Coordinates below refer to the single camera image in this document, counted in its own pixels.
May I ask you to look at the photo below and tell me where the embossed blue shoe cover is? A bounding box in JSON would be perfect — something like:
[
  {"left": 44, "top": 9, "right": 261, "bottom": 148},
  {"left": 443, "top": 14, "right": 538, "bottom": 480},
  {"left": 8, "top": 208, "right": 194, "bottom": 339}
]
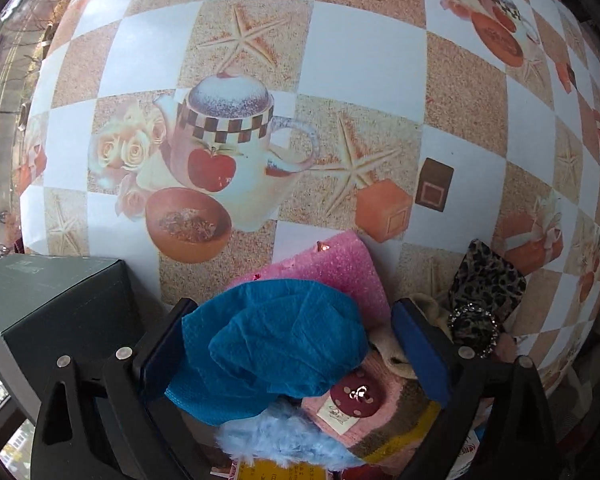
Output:
[{"left": 165, "top": 302, "right": 286, "bottom": 427}]

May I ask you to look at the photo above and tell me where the pink sponge block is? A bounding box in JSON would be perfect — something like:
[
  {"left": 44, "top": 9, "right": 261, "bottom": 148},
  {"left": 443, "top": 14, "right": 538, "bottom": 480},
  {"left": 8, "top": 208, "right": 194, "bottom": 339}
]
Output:
[{"left": 224, "top": 231, "right": 392, "bottom": 328}]

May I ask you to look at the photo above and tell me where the green cardboard box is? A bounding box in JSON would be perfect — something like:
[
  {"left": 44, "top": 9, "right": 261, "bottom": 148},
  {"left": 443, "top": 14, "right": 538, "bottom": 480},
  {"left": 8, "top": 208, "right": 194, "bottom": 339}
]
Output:
[{"left": 0, "top": 254, "right": 148, "bottom": 423}]

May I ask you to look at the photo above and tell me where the leopard print hair scrunchie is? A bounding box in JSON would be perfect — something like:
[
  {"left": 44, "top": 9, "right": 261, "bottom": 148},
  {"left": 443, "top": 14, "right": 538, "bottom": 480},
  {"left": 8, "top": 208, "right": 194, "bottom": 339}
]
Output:
[{"left": 446, "top": 239, "right": 527, "bottom": 358}]

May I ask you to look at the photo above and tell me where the beige sock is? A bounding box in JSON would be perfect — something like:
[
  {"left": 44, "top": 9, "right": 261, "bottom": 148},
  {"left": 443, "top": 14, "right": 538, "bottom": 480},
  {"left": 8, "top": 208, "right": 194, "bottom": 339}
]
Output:
[{"left": 369, "top": 294, "right": 456, "bottom": 378}]

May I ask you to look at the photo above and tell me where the blue knit cloth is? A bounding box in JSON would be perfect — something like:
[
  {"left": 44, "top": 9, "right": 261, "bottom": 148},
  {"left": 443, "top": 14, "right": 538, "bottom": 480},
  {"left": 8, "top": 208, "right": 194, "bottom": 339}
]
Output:
[{"left": 207, "top": 280, "right": 383, "bottom": 398}]

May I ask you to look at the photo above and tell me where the pink striped knitted cloth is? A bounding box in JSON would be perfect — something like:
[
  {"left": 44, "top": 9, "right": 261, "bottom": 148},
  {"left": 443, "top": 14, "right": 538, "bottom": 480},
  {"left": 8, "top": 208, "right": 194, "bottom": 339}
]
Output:
[{"left": 300, "top": 350, "right": 443, "bottom": 467}]

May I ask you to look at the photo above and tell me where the checkered printed tablecloth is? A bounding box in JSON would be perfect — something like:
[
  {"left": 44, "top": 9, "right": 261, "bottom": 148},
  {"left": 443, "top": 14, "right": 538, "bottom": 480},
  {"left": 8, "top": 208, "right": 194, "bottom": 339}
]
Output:
[{"left": 17, "top": 0, "right": 600, "bottom": 411}]

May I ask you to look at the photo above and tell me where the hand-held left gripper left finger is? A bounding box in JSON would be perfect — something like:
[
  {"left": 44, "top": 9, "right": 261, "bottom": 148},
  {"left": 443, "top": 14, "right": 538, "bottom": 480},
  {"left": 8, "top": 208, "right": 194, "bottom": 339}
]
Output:
[{"left": 30, "top": 297, "right": 201, "bottom": 480}]

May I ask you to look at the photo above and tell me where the light blue fluffy slipper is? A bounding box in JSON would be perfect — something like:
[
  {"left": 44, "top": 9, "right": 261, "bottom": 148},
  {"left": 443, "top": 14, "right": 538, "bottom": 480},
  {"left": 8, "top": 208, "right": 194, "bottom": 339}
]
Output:
[{"left": 214, "top": 399, "right": 367, "bottom": 472}]

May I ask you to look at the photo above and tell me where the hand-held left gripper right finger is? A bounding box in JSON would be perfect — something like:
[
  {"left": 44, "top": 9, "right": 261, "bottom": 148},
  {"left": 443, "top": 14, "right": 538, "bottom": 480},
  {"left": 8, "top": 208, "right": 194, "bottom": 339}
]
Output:
[{"left": 390, "top": 297, "right": 563, "bottom": 480}]

